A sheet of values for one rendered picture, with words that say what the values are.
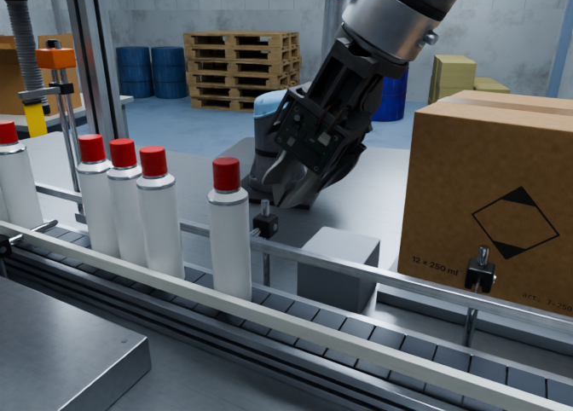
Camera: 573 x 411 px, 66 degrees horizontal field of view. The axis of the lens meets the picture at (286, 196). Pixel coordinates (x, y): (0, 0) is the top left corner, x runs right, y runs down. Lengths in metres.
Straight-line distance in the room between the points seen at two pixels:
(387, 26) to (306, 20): 6.92
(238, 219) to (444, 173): 0.31
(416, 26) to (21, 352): 0.55
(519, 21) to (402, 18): 6.79
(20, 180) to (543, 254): 0.81
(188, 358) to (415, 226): 0.38
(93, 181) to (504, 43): 6.74
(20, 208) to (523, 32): 6.80
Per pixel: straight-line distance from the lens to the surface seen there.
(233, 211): 0.54
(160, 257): 0.65
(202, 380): 0.60
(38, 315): 0.69
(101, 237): 0.73
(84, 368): 0.58
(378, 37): 0.39
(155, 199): 0.61
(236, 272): 0.58
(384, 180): 1.24
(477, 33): 7.10
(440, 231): 0.71
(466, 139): 0.66
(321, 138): 0.40
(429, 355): 0.58
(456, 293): 0.54
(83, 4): 0.86
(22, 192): 0.88
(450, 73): 5.74
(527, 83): 7.26
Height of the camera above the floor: 1.25
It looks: 22 degrees down
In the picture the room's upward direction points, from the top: straight up
